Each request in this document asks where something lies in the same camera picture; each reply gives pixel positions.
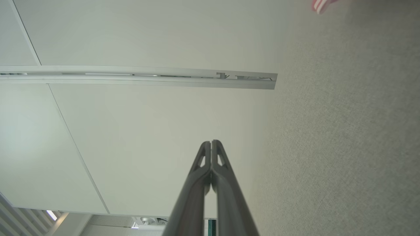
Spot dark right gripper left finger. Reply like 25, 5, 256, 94
162, 141, 211, 236

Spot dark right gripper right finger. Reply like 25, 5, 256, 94
212, 140, 260, 236

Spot red shorts with white stripe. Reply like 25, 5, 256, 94
311, 0, 339, 14

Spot grey fabric sofa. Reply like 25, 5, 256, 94
243, 0, 420, 236

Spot grey metal wall post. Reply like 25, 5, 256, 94
0, 65, 278, 90

